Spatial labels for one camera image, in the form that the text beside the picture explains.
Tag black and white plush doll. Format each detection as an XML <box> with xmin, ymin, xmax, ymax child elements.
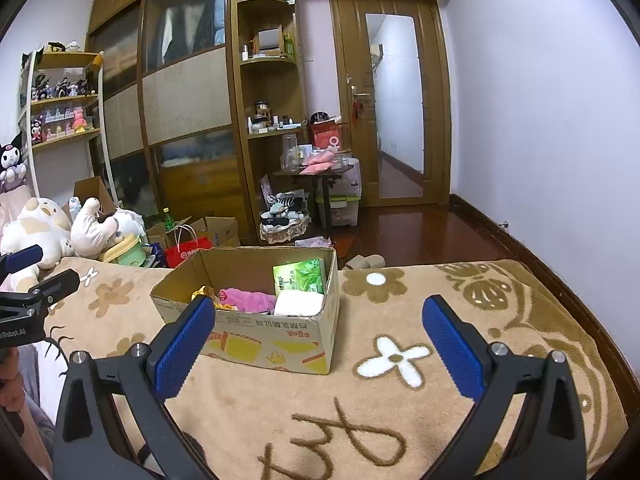
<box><xmin>0</xmin><ymin>132</ymin><xmax>29</xmax><ymax>194</ymax></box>

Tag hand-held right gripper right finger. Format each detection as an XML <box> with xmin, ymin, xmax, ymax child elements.
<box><xmin>421</xmin><ymin>295</ymin><xmax>587</xmax><ymax>480</ymax></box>

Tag pink packets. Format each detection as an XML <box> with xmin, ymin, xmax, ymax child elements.
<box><xmin>299</xmin><ymin>150</ymin><xmax>337</xmax><ymax>176</ymax></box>

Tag lace trimmed basket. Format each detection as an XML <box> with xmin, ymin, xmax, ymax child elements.
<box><xmin>259</xmin><ymin>190</ymin><xmax>311</xmax><ymax>245</ymax></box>

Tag wooden corner shelf unit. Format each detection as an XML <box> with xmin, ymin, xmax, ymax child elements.
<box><xmin>232</xmin><ymin>0</ymin><xmax>311</xmax><ymax>246</ymax></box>

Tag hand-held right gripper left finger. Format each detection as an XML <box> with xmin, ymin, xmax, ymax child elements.
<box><xmin>52</xmin><ymin>294</ymin><xmax>217</xmax><ymax>480</ymax></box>

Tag clear plastic jar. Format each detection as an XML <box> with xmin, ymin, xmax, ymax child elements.
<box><xmin>281</xmin><ymin>134</ymin><xmax>301</xmax><ymax>171</ymax></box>

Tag grey cloth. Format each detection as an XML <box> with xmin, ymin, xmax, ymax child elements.
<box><xmin>22</xmin><ymin>347</ymin><xmax>56</xmax><ymax>441</ymax></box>

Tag green snack packet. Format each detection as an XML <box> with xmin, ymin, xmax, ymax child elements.
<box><xmin>273</xmin><ymin>258</ymin><xmax>327</xmax><ymax>297</ymax></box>

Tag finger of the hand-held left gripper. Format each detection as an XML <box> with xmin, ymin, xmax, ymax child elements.
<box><xmin>0</xmin><ymin>268</ymin><xmax>81</xmax><ymax>316</ymax></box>
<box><xmin>0</xmin><ymin>244</ymin><xmax>45</xmax><ymax>276</ymax></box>

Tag small side table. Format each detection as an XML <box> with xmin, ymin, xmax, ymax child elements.
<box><xmin>272</xmin><ymin>165</ymin><xmax>353</xmax><ymax>229</ymax></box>

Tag red paper bag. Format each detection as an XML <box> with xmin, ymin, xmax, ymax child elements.
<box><xmin>164</xmin><ymin>225</ymin><xmax>215</xmax><ymax>268</ymax></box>

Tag person's left hand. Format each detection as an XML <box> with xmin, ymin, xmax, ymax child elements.
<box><xmin>0</xmin><ymin>347</ymin><xmax>26</xmax><ymax>411</ymax></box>

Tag red gift bag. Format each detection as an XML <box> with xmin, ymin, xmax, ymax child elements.
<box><xmin>309</xmin><ymin>112</ymin><xmax>346</xmax><ymax>153</ymax></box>

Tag yellow dog plush toy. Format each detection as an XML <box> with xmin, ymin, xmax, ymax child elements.
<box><xmin>190</xmin><ymin>285</ymin><xmax>236</xmax><ymax>311</ymax></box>

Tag beige flower printed blanket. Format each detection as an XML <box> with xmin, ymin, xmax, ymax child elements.
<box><xmin>37</xmin><ymin>258</ymin><xmax>628</xmax><ymax>480</ymax></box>

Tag open brown cardboard box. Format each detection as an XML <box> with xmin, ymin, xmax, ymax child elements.
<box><xmin>62</xmin><ymin>176</ymin><xmax>119</xmax><ymax>221</ymax></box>

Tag green and yellow toy pot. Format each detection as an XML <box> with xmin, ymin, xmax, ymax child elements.
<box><xmin>100</xmin><ymin>234</ymin><xmax>151</xmax><ymax>268</ymax></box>

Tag wooden door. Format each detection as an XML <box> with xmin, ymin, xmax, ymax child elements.
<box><xmin>327</xmin><ymin>0</ymin><xmax>451</xmax><ymax>208</ymax></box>

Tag small brown cardboard box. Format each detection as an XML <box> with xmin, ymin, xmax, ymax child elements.
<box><xmin>205</xmin><ymin>216</ymin><xmax>241</xmax><ymax>248</ymax></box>

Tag pink plush toy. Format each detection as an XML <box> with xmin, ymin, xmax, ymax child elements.
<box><xmin>215</xmin><ymin>287</ymin><xmax>278</xmax><ymax>315</ymax></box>

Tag clear plastic storage box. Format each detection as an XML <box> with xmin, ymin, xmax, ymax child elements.
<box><xmin>315</xmin><ymin>157</ymin><xmax>362</xmax><ymax>228</ymax></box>

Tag white fuzzy plush toy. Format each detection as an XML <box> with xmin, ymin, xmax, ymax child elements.
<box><xmin>102</xmin><ymin>208</ymin><xmax>148</xmax><ymax>248</ymax></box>

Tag printed cardboard box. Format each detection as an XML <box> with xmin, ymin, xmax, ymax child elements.
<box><xmin>150</xmin><ymin>246</ymin><xmax>341</xmax><ymax>376</ymax></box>

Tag white tan spotted plush toy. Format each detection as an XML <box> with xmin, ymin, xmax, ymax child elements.
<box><xmin>0</xmin><ymin>197</ymin><xmax>76</xmax><ymax>286</ymax></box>

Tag white rabbit plush toy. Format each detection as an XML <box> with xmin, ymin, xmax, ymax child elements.
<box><xmin>70</xmin><ymin>197</ymin><xmax>118</xmax><ymax>261</ymax></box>

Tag ladder shelf with figures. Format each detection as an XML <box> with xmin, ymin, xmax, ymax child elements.
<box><xmin>19</xmin><ymin>49</ymin><xmax>113</xmax><ymax>201</ymax></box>

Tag wooden wardrobe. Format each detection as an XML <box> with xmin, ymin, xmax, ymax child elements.
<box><xmin>87</xmin><ymin>0</ymin><xmax>241</xmax><ymax>246</ymax></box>

